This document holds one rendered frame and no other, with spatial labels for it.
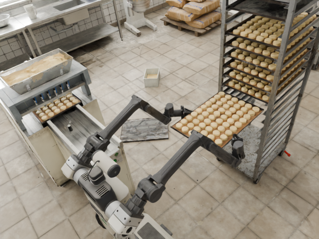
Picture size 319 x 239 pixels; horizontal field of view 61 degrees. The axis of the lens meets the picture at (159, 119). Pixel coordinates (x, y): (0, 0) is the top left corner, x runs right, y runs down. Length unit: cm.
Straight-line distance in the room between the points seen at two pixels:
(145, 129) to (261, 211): 165
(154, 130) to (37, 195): 152
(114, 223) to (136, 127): 231
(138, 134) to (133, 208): 218
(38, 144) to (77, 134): 44
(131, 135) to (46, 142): 114
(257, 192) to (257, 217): 27
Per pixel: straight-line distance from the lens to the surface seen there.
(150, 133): 339
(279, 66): 196
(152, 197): 129
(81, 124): 248
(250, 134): 319
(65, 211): 301
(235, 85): 231
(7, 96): 255
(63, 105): 268
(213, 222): 268
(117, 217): 132
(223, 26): 208
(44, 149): 274
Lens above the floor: 239
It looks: 42 degrees down
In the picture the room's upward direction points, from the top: 8 degrees counter-clockwise
